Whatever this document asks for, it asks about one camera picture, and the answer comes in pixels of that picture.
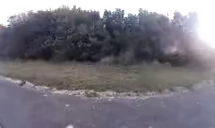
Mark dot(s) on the grass field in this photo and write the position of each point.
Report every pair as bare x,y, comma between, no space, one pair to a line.
105,75

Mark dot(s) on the wood of dark trees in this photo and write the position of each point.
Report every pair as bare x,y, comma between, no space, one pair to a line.
95,36

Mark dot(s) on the stony path edge strip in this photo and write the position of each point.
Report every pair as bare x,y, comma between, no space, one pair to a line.
95,93

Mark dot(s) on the grey asphalt path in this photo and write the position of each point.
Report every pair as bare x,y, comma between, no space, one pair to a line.
105,111

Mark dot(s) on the robot's own part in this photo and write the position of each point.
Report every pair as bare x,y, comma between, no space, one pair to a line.
70,126

